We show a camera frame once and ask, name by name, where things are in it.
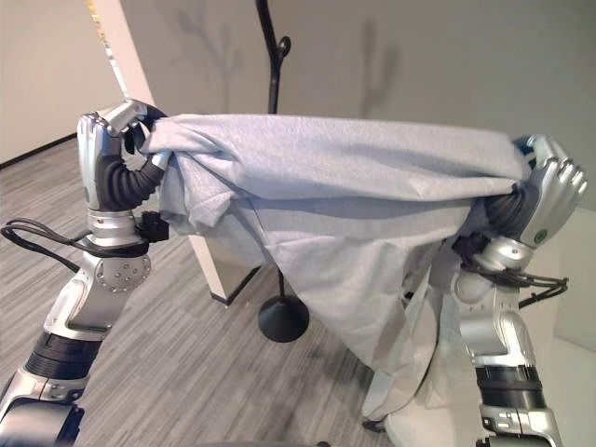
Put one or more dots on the light grey garment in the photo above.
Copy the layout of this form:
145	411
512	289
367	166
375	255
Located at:
326	205

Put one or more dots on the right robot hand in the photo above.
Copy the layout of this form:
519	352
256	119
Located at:
540	200

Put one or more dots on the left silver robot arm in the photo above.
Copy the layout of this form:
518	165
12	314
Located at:
79	302

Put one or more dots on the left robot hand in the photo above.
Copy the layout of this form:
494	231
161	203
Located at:
100	160

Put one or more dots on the black clothes rack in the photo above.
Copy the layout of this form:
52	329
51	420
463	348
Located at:
277	186

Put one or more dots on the white partition panel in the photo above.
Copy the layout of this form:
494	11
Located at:
153	139

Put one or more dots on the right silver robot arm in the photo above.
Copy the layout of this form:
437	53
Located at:
500	335

